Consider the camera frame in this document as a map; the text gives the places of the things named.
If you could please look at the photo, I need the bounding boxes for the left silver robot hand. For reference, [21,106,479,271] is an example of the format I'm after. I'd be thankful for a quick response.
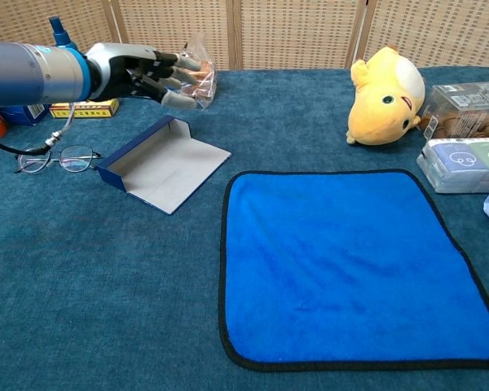
[85,42,203,110]

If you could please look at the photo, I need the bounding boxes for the thin wire-frame eyeglasses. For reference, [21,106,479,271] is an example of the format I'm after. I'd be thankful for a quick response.
[14,145,104,175]

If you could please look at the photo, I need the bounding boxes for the blue glasses case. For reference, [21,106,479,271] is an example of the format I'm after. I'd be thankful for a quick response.
[95,115,232,216]

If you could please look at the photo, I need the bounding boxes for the small yellow box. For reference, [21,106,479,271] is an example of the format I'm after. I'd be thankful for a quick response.
[48,97,121,120]

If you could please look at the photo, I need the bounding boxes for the blue spray bottle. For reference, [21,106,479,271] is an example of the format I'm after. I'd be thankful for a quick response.
[48,15,73,48]

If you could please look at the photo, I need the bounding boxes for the clear bag of bread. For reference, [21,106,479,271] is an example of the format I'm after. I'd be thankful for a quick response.
[174,32,218,111]

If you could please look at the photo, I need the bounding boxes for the short blue cookie box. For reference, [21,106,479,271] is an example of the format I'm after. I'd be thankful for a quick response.
[0,103,52,126]

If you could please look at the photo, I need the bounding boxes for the woven folding screen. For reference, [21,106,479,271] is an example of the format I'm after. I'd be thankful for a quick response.
[0,0,489,71]

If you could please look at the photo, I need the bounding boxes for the teal table cover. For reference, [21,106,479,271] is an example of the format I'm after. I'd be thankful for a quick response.
[0,67,489,391]

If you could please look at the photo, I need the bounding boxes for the yellow plush chick toy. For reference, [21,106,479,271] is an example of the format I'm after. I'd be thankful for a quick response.
[346,45,427,147]

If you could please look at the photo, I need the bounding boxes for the blue microfiber cloth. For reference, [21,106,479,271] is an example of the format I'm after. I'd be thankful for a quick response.
[218,169,489,372]

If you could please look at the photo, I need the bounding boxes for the clear box brown figurines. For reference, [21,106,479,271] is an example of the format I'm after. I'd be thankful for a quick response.
[418,81,489,139]

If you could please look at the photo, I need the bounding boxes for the pastel pocket tissue multipack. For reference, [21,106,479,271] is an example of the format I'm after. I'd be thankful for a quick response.
[416,137,489,195]

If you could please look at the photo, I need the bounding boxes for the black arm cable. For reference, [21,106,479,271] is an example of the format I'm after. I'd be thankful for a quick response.
[0,103,77,156]

